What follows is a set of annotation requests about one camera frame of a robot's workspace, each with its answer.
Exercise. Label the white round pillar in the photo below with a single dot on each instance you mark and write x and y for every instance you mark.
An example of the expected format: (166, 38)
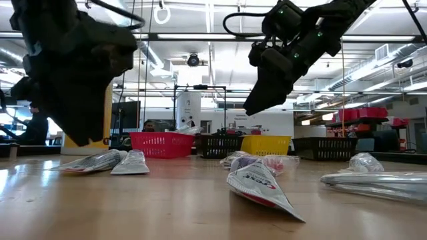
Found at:
(188, 110)

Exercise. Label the black monitor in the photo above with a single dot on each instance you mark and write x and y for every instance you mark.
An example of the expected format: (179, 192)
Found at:
(128, 115)

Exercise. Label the orange storage bin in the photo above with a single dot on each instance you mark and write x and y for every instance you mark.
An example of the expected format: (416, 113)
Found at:
(363, 127)

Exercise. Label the black table edge rail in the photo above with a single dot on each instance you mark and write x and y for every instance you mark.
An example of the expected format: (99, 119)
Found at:
(407, 157)
(36, 150)

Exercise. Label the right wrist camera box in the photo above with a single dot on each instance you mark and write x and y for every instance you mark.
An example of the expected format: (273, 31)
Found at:
(283, 20)

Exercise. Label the yellow label wipes canister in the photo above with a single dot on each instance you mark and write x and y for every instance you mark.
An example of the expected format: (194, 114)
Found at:
(108, 116)

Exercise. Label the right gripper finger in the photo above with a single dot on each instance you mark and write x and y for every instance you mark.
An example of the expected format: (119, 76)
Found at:
(270, 90)

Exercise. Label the black metal frame stand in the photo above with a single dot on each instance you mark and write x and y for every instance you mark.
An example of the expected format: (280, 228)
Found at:
(200, 87)

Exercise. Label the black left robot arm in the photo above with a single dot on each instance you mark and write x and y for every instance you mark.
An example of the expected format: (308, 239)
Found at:
(40, 10)

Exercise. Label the clear plastic wrapped bundle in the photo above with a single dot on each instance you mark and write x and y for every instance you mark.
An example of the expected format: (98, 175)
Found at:
(188, 130)

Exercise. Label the round black overhead camera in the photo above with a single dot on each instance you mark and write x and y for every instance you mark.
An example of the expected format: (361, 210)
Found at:
(193, 60)

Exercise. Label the dark storage shelf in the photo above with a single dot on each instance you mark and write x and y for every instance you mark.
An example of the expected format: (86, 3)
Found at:
(360, 120)

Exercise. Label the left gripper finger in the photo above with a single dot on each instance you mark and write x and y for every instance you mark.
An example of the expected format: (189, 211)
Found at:
(83, 116)

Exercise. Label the long clear wrapped toothbrush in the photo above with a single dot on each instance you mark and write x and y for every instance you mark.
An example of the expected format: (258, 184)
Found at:
(373, 183)

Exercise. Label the small black ceiling camera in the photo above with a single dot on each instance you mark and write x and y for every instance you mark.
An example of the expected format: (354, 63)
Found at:
(404, 63)

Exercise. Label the crumpled clear wrapped toiletry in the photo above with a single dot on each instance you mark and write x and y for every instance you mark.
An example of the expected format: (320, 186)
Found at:
(365, 162)

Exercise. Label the person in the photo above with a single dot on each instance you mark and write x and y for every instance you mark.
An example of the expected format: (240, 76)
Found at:
(148, 126)
(36, 130)

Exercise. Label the wide black plastic basket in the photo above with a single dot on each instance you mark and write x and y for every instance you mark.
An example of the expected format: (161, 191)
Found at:
(322, 146)

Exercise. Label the printed white toothpaste tube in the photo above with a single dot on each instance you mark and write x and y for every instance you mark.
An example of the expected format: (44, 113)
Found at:
(86, 161)

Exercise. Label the Crest white toothpaste tube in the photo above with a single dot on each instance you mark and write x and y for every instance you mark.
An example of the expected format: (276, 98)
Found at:
(257, 183)

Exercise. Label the red plastic basket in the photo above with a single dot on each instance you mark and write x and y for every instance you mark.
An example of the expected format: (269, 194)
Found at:
(160, 145)

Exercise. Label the red storage bin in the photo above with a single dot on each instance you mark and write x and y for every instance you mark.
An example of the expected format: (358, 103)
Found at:
(399, 122)
(368, 112)
(348, 116)
(383, 112)

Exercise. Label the black overhead frame bar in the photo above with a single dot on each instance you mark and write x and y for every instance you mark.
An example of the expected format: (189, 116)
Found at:
(151, 36)

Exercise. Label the small silver-white toothpaste tube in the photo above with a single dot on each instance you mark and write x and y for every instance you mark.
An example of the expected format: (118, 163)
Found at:
(131, 165)

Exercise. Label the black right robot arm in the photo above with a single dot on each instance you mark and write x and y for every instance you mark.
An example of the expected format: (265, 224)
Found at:
(337, 13)

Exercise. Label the yellow plastic basket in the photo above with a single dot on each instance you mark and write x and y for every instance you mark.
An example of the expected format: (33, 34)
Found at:
(267, 145)

